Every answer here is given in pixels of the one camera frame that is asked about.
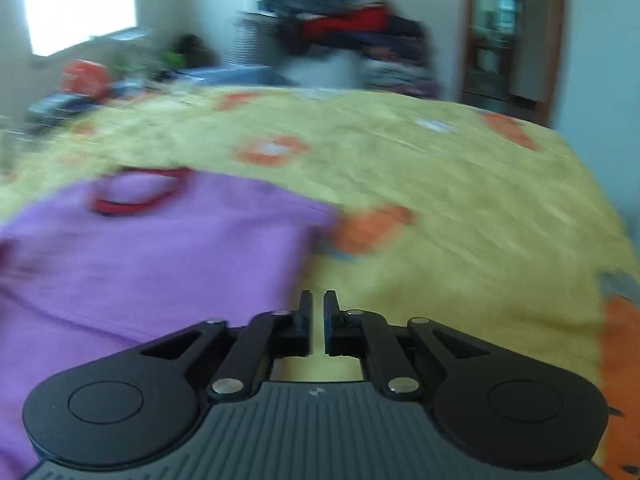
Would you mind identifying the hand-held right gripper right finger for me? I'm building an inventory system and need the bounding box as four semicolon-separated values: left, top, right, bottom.
323;289;497;403

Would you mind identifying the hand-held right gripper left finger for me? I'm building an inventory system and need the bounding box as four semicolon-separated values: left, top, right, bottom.
141;290;314;403

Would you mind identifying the purple sweater with red collar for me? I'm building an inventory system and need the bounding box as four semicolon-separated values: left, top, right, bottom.
0;166;347;480

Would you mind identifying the pile of dark clothes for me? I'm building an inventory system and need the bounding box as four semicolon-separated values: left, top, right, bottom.
265;0;442;100

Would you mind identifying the yellow floral bedsheet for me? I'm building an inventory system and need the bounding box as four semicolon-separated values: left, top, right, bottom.
0;85;640;480

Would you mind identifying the blue plastic bin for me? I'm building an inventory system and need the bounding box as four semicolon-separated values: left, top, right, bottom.
177;64;292;89

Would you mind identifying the white striped basket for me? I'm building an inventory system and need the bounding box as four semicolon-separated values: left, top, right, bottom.
224;0;282;69

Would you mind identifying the black bag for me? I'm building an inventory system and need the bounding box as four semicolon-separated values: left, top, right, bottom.
172;34;212;69

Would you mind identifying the dark clutter heap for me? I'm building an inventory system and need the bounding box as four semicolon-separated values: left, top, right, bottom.
24;92;103;135

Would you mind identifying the red box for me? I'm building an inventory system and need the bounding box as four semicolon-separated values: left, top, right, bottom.
62;58;111;99

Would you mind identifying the wooden glass cabinet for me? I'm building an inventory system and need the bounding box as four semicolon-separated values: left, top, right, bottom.
459;0;567;127

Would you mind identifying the pale floral sliding wardrobe door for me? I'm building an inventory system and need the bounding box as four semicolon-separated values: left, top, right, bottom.
547;0;640;241

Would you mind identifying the bright window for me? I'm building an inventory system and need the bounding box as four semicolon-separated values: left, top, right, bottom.
22;0;139;57

